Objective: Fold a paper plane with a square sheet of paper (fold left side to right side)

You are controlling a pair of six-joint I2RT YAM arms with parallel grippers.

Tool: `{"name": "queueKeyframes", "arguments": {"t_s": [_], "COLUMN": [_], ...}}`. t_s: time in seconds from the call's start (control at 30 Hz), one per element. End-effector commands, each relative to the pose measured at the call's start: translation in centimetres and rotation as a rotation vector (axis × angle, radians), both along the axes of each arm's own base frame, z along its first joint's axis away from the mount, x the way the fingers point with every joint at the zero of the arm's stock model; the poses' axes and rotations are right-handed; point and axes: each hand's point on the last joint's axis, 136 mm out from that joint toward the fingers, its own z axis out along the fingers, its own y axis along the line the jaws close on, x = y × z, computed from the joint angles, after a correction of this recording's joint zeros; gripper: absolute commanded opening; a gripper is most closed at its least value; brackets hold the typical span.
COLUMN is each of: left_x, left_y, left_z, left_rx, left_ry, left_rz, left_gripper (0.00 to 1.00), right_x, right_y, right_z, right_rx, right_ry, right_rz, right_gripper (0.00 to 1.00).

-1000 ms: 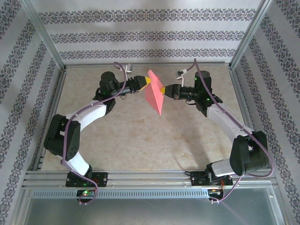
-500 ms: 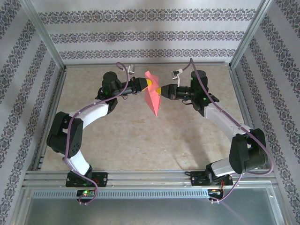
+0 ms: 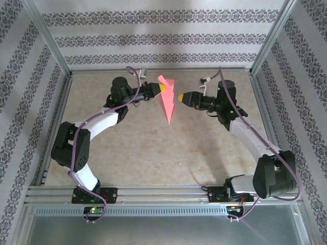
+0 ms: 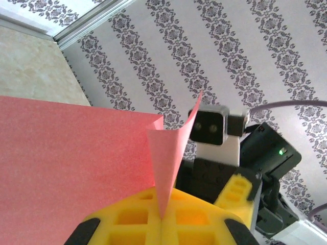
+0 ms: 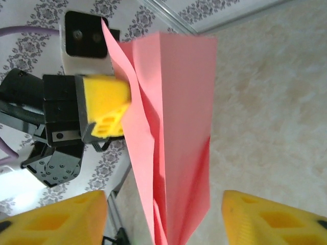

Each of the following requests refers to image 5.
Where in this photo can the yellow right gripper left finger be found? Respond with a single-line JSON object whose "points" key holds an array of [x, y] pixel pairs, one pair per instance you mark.
{"points": [[51, 227]]}

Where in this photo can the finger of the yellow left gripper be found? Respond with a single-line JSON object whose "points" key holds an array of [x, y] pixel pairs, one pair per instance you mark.
{"points": [[107, 94]]}

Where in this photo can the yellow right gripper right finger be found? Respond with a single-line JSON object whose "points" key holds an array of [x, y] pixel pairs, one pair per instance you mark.
{"points": [[276, 224]]}

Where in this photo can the pink cloth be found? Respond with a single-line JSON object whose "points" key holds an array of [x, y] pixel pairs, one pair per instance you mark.
{"points": [[186, 102]]}

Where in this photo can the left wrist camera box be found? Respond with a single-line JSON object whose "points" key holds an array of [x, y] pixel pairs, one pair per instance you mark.
{"points": [[84, 38]]}

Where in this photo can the aluminium left side rail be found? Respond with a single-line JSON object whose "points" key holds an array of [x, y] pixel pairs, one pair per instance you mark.
{"points": [[118, 194]]}

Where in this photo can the aluminium rail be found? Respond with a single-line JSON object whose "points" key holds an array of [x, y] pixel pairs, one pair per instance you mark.
{"points": [[118, 194], [242, 16]]}

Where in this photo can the aluminium left frame post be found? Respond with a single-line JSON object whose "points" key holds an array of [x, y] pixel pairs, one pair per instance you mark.
{"points": [[171, 15]]}

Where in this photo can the aluminium back rail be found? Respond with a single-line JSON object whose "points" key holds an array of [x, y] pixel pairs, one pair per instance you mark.
{"points": [[242, 16]]}

